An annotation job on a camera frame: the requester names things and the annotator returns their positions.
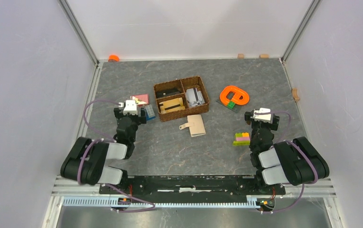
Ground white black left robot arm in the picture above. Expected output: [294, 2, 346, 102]
[60, 108, 147, 194]

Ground blue toy brick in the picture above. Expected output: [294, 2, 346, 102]
[146, 114, 156, 121]

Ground lime green toy brick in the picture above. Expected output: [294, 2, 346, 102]
[233, 132, 251, 146]

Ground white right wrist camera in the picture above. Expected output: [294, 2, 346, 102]
[252, 108, 273, 124]

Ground yellow cards in basket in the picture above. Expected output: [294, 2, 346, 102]
[159, 97, 185, 114]

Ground curved wooden piece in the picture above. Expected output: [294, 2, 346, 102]
[291, 88, 300, 102]

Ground beige leather card holder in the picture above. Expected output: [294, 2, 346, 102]
[179, 114, 206, 137]

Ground grey toy brick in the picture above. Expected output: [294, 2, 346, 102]
[145, 104, 155, 115]

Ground black cards in basket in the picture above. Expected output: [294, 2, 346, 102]
[155, 88, 180, 99]

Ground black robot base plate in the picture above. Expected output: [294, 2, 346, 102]
[117, 175, 286, 197]

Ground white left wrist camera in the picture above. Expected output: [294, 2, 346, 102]
[119, 100, 138, 115]

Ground orange round cap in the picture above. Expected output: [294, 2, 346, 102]
[108, 55, 120, 62]

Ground playing card box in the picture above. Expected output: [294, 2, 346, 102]
[130, 94, 149, 107]

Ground silver cards in basket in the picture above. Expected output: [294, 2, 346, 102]
[186, 87, 205, 107]

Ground brown woven divided basket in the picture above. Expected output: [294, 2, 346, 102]
[153, 76, 210, 122]

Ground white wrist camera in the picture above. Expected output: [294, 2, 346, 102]
[119, 100, 138, 115]
[252, 108, 273, 124]

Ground aluminium frame rail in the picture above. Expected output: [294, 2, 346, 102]
[50, 175, 337, 209]

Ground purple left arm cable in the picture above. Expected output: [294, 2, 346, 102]
[76, 99, 156, 213]

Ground orange tape dispenser ring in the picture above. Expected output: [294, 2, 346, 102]
[219, 85, 251, 106]

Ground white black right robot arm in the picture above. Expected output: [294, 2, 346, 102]
[244, 108, 330, 194]

